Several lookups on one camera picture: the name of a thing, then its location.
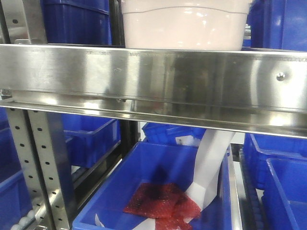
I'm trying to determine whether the white lidded storage bin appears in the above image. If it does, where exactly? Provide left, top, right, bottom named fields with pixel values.
left=121, top=0, right=251, bottom=51

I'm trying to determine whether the blue bin rear centre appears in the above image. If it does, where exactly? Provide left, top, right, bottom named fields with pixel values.
left=142, top=123, right=206, bottom=146

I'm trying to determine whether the blue bin with red wrap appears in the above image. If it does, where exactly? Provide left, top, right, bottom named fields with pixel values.
left=72, top=142, right=232, bottom=230

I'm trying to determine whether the blue bin lower left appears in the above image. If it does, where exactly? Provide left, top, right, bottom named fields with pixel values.
left=61, top=114, right=120, bottom=168

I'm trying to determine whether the perforated steel shelf upright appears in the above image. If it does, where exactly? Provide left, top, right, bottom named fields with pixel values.
left=6, top=108, right=77, bottom=230

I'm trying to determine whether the blue bin upper left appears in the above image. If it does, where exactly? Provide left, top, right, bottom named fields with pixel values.
left=40, top=0, right=112, bottom=45

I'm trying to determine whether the blue bin lower right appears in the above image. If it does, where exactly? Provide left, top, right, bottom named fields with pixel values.
left=243, top=133, right=307, bottom=230

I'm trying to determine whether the blue bin upper right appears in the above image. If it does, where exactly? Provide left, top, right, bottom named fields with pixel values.
left=247, top=0, right=307, bottom=51

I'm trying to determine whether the blue bin far left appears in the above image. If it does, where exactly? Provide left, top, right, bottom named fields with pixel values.
left=0, top=108, right=32, bottom=230

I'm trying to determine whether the white paper strip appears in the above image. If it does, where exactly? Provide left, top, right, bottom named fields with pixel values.
left=133, top=129, right=234, bottom=230

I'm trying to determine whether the stainless steel shelf rail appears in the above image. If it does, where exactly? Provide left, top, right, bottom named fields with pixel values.
left=0, top=45, right=307, bottom=138

